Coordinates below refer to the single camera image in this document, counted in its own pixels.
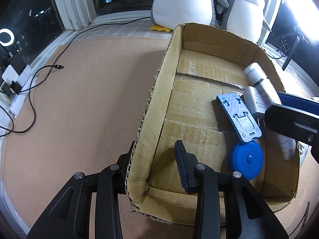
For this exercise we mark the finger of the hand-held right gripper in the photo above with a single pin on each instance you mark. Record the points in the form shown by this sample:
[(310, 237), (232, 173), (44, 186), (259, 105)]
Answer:
[(286, 119), (296, 100)]

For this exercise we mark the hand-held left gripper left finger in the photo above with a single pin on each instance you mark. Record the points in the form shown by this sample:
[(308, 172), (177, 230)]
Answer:
[(122, 164)]

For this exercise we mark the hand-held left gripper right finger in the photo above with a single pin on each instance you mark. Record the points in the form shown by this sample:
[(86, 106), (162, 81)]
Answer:
[(182, 171)]

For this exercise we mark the white dotted tube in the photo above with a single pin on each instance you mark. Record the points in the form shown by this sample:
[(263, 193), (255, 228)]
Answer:
[(268, 89)]

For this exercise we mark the white charger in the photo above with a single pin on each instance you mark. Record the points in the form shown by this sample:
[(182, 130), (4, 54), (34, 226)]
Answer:
[(254, 99)]

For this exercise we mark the blue phone stand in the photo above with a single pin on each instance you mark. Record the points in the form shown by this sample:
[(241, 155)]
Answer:
[(239, 114)]

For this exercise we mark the blue tape measure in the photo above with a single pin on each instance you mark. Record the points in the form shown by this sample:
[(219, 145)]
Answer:
[(245, 159)]

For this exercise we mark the cardboard box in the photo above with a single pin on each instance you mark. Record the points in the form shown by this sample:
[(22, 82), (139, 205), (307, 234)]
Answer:
[(194, 104)]

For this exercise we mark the black tripod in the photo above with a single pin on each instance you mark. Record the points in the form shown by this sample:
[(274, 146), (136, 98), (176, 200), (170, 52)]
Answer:
[(290, 54)]

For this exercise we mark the small penguin plush toy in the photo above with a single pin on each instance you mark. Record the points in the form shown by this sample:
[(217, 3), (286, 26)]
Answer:
[(244, 17)]

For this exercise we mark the white power strip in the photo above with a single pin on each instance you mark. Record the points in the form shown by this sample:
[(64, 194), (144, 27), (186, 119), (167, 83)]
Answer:
[(22, 89)]

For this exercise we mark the black plug adapter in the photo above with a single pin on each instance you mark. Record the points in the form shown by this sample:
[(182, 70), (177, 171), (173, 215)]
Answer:
[(12, 87)]

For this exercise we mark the white plug adapter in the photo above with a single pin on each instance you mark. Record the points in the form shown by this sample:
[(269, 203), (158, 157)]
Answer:
[(10, 73)]

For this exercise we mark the large penguin plush toy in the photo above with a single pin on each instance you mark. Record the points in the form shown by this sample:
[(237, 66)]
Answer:
[(184, 5)]

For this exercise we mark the white window frame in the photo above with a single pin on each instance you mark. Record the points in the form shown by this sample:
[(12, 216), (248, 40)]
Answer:
[(72, 5)]

